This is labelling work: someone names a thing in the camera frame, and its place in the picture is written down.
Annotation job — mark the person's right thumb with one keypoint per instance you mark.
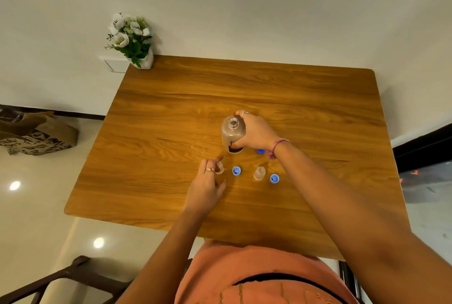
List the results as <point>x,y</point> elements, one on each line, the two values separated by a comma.
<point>239,143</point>

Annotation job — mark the small clear plastic bottle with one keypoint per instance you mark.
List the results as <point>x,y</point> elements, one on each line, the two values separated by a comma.
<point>220,168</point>
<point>259,173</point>

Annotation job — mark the dark chair frame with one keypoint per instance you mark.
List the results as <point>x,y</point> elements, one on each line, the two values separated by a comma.
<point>349,280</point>

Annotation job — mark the orange shirt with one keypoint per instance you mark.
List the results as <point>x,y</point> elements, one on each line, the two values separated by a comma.
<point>254,265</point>

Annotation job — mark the brown patterned jute bag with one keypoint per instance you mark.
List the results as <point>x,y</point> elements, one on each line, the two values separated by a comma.
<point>35,134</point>

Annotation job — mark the person's right forearm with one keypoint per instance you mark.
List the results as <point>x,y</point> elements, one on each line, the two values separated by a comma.
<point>353,222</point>

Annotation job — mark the person's left thumb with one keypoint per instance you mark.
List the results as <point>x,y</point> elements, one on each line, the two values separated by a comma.
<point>221,186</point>

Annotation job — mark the white wall socket plate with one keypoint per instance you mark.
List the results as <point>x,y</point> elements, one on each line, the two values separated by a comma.
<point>114,63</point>

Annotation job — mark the person's left hand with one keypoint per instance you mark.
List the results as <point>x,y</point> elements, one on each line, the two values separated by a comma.
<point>201,194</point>

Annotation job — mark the large clear plastic bottle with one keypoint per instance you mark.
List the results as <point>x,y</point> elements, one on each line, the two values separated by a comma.
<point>232,134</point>

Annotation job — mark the white artificial flower bouquet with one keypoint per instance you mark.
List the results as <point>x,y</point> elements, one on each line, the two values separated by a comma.
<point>129,37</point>

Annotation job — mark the person's left forearm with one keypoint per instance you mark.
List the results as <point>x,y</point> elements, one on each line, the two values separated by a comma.
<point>166,257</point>

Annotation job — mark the dark wooden chair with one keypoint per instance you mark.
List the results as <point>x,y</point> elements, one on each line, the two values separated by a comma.
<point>70,277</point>

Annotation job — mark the white flower vase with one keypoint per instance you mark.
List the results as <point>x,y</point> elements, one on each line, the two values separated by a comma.
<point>147,61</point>

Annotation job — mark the person's right hand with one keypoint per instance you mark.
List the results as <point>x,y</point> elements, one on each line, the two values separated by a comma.
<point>259,134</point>

